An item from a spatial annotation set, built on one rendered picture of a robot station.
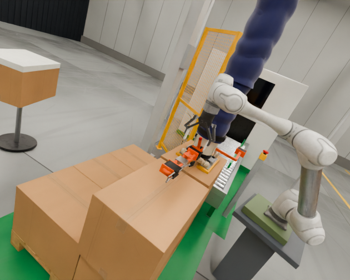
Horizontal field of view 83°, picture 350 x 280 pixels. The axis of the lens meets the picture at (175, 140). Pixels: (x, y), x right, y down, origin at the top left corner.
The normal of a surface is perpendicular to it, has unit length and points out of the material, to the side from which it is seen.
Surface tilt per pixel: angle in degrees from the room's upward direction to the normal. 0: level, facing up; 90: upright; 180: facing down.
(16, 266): 0
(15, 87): 90
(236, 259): 90
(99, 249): 90
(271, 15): 80
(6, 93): 90
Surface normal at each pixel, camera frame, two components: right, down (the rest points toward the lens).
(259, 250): -0.63, 0.07
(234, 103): -0.06, 0.36
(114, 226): -0.44, 0.19
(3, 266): 0.37, -0.85
